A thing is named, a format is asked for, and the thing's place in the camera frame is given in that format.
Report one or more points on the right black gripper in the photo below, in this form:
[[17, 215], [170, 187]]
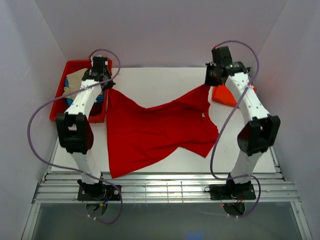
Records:
[[209, 82]]

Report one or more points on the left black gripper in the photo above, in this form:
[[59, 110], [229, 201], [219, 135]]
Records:
[[110, 84]]

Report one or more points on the red t shirt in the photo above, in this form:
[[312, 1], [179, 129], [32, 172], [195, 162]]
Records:
[[138, 137]]

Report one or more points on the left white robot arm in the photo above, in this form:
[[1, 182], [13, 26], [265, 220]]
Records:
[[75, 134]]

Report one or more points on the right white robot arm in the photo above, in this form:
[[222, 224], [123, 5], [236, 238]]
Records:
[[258, 134]]

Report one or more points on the folded orange t shirt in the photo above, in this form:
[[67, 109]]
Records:
[[222, 95]]

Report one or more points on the beige folded t shirt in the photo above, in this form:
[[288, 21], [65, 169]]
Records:
[[74, 81]]

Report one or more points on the blue folded t shirt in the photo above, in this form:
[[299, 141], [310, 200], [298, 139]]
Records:
[[70, 98]]

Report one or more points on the red plastic bin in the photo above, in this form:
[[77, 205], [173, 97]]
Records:
[[98, 111]]

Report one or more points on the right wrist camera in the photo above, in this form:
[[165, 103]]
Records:
[[221, 56]]

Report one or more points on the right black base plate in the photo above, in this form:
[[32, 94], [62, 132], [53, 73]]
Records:
[[221, 192]]

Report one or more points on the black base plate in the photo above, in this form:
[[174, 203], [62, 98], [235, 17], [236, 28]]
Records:
[[98, 192], [221, 192]]

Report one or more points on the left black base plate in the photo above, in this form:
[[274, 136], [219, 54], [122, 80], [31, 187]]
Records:
[[98, 192]]

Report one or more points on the aluminium rail frame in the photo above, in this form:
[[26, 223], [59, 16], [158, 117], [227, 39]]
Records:
[[166, 200]]

